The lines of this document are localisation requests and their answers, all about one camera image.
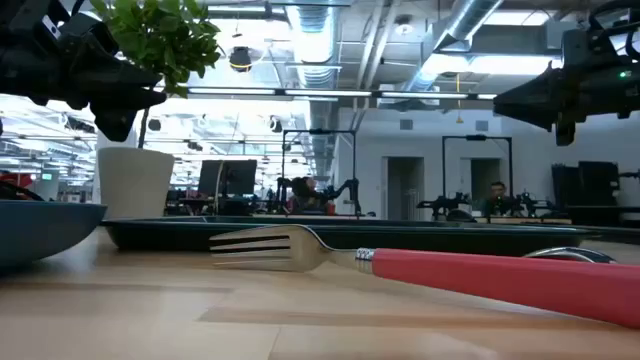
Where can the black computer monitor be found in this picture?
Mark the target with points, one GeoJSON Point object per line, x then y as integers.
{"type": "Point", "coordinates": [227, 177]}

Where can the blue plate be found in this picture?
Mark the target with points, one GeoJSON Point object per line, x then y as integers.
{"type": "Point", "coordinates": [40, 230]}

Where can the green leafy plant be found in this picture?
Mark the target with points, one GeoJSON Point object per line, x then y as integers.
{"type": "Point", "coordinates": [165, 35]}

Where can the black cabinet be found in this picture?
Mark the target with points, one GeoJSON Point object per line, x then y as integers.
{"type": "Point", "coordinates": [595, 182]}

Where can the white plant pot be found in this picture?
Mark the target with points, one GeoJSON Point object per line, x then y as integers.
{"type": "Point", "coordinates": [135, 182]}

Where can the long ceiling light strip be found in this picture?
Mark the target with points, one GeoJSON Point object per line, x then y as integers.
{"type": "Point", "coordinates": [325, 93]}

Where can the silver ceiling duct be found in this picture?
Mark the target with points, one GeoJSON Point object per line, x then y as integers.
{"type": "Point", "coordinates": [465, 20]}
{"type": "Point", "coordinates": [312, 40]}

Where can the black background robot arm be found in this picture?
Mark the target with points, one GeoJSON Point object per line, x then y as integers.
{"type": "Point", "coordinates": [345, 189]}
{"type": "Point", "coordinates": [442, 202]}
{"type": "Point", "coordinates": [530, 202]}

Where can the person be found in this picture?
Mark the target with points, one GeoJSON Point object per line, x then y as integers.
{"type": "Point", "coordinates": [302, 192]}
{"type": "Point", "coordinates": [497, 192]}

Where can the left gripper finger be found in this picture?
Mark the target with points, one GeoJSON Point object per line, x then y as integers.
{"type": "Point", "coordinates": [130, 90]}
{"type": "Point", "coordinates": [115, 122]}

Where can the grey door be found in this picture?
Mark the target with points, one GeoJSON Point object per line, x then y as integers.
{"type": "Point", "coordinates": [484, 172]}
{"type": "Point", "coordinates": [405, 187]}

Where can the round black ceiling device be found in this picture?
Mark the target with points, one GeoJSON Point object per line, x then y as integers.
{"type": "Point", "coordinates": [240, 59]}

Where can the black rig frame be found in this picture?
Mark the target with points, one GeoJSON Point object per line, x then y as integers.
{"type": "Point", "coordinates": [475, 137]}
{"type": "Point", "coordinates": [320, 131]}

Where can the dark green tray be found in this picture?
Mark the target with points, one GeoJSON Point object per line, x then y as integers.
{"type": "Point", "coordinates": [450, 240]}

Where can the red object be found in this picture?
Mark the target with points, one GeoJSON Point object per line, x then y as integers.
{"type": "Point", "coordinates": [15, 180]}

